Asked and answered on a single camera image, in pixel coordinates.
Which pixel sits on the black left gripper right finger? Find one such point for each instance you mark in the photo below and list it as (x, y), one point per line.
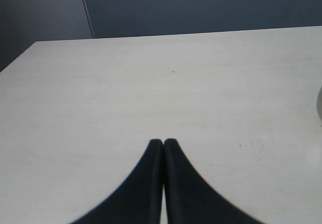
(189, 198)

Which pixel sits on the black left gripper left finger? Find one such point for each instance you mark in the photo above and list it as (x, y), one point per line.
(139, 198)

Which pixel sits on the stainless steel cup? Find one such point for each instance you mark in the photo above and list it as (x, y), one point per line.
(319, 104)

